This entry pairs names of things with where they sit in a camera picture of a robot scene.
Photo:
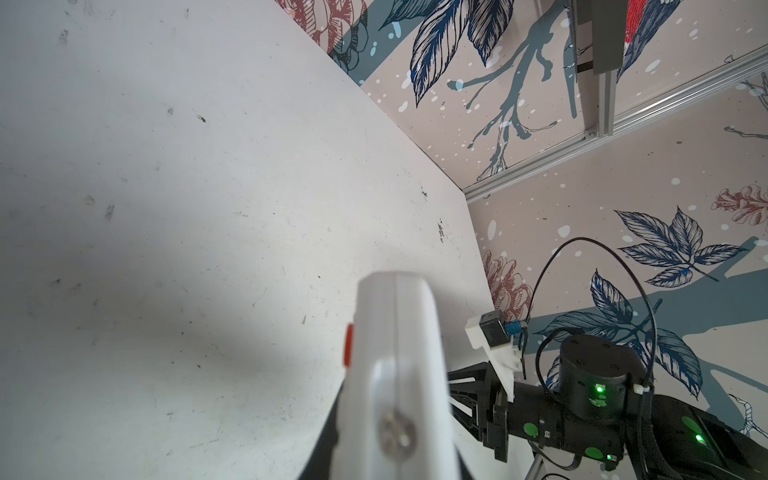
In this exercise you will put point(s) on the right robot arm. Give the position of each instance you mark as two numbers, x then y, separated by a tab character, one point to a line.
604	409

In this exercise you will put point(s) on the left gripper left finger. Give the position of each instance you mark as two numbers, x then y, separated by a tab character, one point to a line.
318	465

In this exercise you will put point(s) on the white remote control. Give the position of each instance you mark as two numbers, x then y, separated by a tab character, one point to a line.
394	414

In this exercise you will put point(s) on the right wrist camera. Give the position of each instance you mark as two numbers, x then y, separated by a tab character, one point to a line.
499	339

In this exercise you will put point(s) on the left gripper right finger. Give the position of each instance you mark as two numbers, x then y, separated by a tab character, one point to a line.
464	472

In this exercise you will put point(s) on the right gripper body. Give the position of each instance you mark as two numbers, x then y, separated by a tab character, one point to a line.
482	407

